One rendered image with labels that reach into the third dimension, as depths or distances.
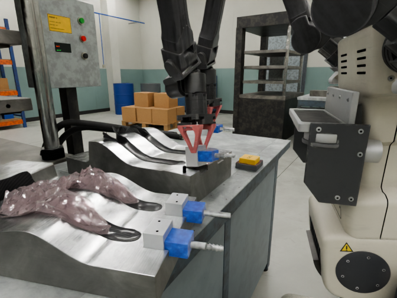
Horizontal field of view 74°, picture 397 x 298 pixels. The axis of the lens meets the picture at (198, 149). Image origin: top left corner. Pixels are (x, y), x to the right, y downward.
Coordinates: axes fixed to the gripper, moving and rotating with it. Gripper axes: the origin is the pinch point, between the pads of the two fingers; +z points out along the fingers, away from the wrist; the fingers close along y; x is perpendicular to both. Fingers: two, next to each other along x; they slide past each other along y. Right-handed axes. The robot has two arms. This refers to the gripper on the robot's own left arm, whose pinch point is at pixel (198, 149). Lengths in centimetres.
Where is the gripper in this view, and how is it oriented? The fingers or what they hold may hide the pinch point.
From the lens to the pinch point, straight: 70.9
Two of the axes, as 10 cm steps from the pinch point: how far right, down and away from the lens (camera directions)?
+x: 8.7, 0.0, -5.0
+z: 0.5, 9.9, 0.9
